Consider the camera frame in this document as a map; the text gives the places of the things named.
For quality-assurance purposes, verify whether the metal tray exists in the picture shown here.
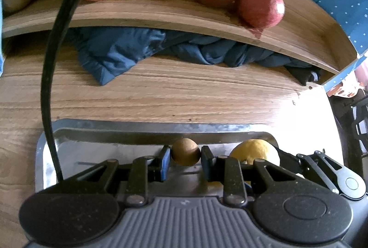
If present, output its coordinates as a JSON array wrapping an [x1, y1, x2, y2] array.
[[34, 118, 280, 200]]

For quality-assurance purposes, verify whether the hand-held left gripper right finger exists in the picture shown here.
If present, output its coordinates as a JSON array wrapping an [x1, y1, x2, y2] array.
[[200, 145, 299, 207]]

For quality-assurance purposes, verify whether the small brown kiwi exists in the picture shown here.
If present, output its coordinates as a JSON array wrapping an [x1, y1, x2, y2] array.
[[171, 137, 201, 167]]

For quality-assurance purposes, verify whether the wooden desk shelf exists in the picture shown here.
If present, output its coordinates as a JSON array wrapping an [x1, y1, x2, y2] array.
[[1, 0, 359, 75]]

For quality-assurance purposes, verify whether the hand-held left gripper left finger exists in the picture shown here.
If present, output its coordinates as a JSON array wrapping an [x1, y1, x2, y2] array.
[[65, 145, 172, 207]]

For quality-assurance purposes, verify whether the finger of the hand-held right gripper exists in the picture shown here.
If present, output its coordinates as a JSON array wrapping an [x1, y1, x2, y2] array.
[[274, 146, 367, 201]]

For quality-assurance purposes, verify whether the yellow lemon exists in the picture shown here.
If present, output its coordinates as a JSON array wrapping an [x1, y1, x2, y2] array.
[[229, 138, 281, 168]]

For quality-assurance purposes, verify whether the black cable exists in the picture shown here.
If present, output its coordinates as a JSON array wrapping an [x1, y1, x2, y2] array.
[[40, 0, 113, 183]]

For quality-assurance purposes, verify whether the pink sofa cloth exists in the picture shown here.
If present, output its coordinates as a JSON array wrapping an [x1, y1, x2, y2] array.
[[330, 84, 366, 100]]

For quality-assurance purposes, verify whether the dark blue cloth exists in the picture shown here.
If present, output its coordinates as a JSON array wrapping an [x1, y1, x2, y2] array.
[[67, 26, 323, 86]]

